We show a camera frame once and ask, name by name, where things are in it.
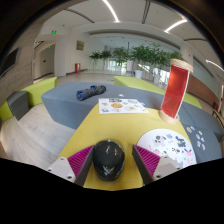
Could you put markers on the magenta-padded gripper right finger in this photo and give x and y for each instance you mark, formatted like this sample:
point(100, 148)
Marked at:
point(148, 160)

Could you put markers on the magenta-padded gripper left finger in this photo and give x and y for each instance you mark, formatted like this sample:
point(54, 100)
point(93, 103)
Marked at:
point(80, 161)

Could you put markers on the black computer mouse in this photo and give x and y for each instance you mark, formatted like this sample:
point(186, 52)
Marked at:
point(108, 160)

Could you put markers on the scattered small stickers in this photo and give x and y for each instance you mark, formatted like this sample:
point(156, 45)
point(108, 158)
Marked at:
point(198, 136)

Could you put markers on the long grey upholstered bench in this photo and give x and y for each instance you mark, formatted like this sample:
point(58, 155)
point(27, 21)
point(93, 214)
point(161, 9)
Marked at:
point(63, 106)

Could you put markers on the white sticker sheet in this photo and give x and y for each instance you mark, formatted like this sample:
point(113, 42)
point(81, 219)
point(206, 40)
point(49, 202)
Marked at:
point(121, 106)

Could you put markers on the dark blue folded umbrella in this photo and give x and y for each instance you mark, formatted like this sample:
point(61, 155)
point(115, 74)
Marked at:
point(90, 92)

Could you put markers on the lime green upholstered bench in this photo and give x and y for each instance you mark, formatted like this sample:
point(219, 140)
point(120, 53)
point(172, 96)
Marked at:
point(133, 82)
point(38, 90)
point(194, 101)

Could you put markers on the red panel stand wooden ends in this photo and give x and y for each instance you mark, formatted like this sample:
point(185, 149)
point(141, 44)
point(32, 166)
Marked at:
point(175, 90)

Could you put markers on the person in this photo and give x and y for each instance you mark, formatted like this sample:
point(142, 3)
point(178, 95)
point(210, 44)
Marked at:
point(2, 151)

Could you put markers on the dark grey ottoman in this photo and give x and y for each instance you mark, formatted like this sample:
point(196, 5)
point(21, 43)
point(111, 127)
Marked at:
point(17, 105)

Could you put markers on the brown wooden counter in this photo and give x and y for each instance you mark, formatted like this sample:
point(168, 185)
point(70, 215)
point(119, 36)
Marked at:
point(203, 90)

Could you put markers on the red fire extinguisher cabinet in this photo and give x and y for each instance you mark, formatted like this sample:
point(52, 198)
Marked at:
point(77, 68)

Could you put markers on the row of potted plants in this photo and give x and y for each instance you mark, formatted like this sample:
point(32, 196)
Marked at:
point(146, 55)

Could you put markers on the green exit sign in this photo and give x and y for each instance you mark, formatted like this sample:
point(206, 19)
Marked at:
point(54, 32)

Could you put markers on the ceiling strip lights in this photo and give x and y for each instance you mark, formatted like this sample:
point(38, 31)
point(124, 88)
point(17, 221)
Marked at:
point(110, 11)

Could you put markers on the brown wall plaque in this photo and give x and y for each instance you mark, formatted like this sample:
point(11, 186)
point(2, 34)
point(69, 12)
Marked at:
point(80, 45)

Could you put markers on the black wall screen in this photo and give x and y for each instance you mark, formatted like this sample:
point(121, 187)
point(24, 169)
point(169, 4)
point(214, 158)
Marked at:
point(10, 61)

